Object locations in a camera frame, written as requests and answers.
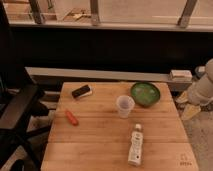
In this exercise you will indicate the green ceramic bowl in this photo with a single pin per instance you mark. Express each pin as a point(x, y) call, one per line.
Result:
point(145, 94)

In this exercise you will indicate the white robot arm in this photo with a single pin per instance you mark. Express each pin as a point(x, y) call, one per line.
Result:
point(201, 92)

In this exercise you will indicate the clear plastic cup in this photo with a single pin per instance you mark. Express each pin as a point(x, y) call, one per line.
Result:
point(125, 105)

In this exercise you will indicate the black whiteboard eraser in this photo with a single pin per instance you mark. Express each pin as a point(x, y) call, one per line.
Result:
point(82, 91)

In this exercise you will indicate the orange carrot toy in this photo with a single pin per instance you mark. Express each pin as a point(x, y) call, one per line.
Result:
point(71, 118)

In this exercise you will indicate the small white box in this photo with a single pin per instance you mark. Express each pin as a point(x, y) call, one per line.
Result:
point(181, 75)

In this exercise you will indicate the white plastic bottle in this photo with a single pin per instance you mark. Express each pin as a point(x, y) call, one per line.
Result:
point(135, 151)

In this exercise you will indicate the black office chair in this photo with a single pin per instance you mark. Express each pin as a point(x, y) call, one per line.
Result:
point(20, 97)

